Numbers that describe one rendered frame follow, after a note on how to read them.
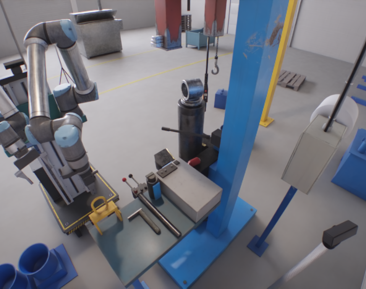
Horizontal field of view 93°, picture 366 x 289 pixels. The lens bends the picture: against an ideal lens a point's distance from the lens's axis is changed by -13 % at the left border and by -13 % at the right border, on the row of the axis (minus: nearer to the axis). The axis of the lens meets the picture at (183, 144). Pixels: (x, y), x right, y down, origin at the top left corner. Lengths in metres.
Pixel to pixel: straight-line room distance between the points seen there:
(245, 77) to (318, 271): 2.19
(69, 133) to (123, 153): 2.62
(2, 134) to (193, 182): 1.09
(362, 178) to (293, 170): 2.10
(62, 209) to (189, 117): 1.77
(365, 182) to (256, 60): 2.73
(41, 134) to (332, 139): 1.44
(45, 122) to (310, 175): 1.43
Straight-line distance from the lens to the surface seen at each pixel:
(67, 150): 0.85
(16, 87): 1.87
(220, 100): 4.44
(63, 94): 1.71
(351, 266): 2.92
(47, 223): 2.98
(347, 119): 1.50
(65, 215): 2.49
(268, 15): 0.99
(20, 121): 1.42
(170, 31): 1.22
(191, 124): 1.54
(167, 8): 1.20
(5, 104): 1.42
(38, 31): 1.28
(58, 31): 1.26
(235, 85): 1.12
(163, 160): 1.71
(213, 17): 1.46
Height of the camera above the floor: 2.19
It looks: 40 degrees down
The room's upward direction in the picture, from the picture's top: straight up
